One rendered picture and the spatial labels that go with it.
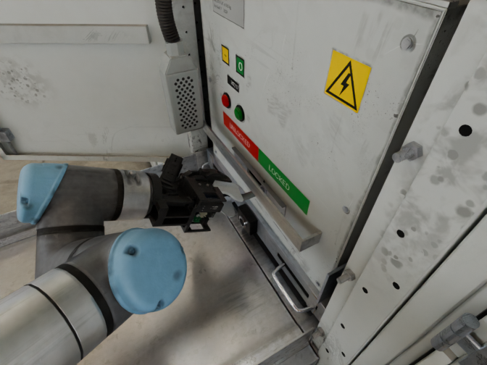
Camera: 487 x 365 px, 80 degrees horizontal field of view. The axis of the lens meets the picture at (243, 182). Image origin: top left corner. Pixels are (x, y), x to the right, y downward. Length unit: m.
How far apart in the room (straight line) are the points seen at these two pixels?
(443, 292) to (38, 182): 0.42
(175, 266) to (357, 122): 0.24
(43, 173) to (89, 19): 0.52
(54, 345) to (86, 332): 0.02
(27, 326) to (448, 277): 0.31
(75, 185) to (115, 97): 0.54
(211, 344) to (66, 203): 0.38
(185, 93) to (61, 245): 0.40
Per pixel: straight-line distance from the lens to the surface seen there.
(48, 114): 1.05
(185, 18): 0.74
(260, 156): 0.57
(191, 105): 0.68
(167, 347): 0.64
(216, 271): 0.69
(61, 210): 0.41
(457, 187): 0.25
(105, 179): 0.42
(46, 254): 0.41
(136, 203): 0.43
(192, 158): 0.87
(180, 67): 0.64
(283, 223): 0.49
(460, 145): 0.24
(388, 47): 0.31
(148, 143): 0.98
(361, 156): 0.36
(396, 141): 0.34
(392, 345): 0.41
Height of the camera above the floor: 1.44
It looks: 44 degrees down
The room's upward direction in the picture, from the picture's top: straight up
